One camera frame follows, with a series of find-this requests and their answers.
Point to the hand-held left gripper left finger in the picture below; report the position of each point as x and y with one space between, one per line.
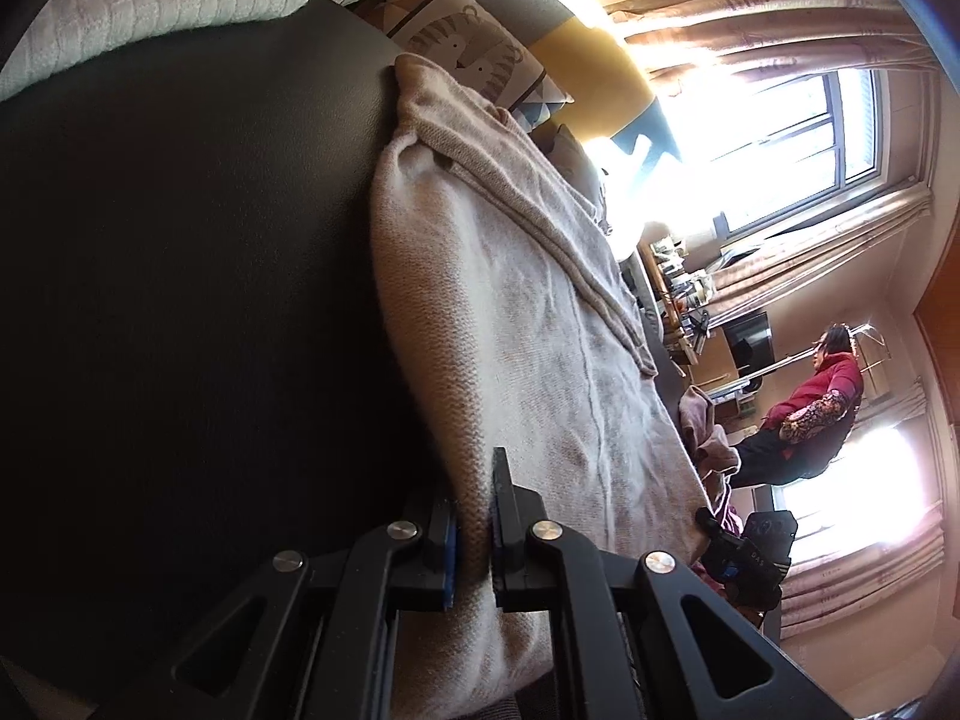
450 562

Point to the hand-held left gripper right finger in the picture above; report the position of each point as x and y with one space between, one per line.
504 540

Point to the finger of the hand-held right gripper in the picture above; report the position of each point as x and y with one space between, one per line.
706 521

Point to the beige knit sweater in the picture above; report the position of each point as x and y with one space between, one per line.
525 352

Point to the metal clothes rack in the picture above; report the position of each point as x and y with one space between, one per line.
787 362

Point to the pink knit garment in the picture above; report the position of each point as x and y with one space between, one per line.
701 412

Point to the window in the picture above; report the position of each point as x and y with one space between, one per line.
862 487
847 127

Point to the black television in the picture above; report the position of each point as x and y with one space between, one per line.
750 341

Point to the cluttered wooden side table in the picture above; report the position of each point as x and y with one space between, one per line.
679 277

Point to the yellow blue patterned blanket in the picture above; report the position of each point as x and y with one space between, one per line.
585 52

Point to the tiger print pillow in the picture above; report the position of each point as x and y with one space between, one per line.
465 45

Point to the white knit sweater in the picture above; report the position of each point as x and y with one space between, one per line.
150 7

